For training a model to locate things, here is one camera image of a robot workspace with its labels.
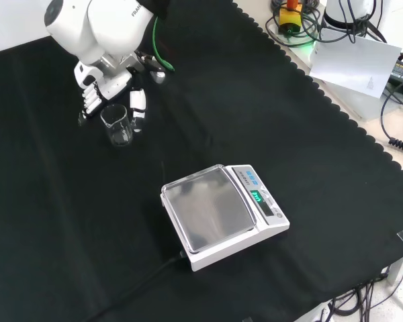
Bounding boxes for aluminium bench leg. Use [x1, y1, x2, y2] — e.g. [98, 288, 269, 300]
[387, 250, 403, 286]

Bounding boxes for yellow stop button box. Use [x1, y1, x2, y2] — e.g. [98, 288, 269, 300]
[277, 0, 304, 36]

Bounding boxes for black arm base cable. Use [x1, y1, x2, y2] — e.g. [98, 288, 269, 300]
[318, 0, 388, 44]

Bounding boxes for black bench cloth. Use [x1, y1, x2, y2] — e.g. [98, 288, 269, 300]
[0, 0, 403, 322]

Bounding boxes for small clear glass beaker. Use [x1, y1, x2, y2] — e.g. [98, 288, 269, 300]
[99, 104, 136, 148]

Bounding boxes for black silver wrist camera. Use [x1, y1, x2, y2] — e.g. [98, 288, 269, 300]
[136, 50, 168, 85]

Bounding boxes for pale white board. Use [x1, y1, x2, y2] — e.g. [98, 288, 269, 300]
[309, 30, 403, 100]

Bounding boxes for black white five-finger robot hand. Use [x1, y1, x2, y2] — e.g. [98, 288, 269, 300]
[74, 62, 148, 133]

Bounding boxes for black balance power cable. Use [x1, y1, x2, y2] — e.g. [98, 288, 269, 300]
[83, 250, 186, 322]

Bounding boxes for white electronic balance steel pan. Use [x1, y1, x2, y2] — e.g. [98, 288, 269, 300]
[160, 163, 291, 273]

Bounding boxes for grey metal base plate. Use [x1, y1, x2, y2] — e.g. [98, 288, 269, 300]
[265, 16, 396, 122]

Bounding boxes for black cable loop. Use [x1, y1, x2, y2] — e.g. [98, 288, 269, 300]
[265, 0, 323, 48]

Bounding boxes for black floor cable bundle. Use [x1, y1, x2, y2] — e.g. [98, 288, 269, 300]
[317, 264, 403, 322]

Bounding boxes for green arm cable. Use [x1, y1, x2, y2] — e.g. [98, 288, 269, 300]
[152, 15, 176, 72]

